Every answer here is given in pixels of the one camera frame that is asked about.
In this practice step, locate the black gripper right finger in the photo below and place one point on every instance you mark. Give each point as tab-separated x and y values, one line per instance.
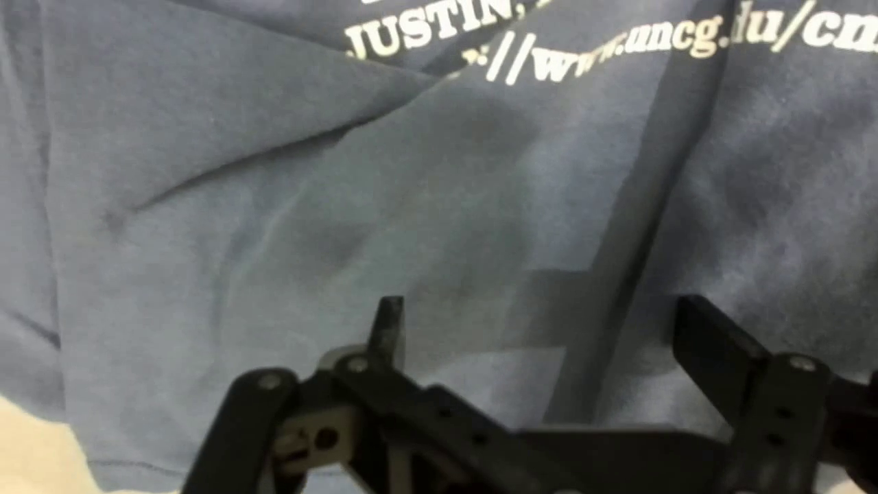
774	404

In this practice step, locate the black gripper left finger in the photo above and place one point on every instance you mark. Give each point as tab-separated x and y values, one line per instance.
275	428

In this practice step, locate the blue printed shirt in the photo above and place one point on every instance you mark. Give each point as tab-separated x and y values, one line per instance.
201	187

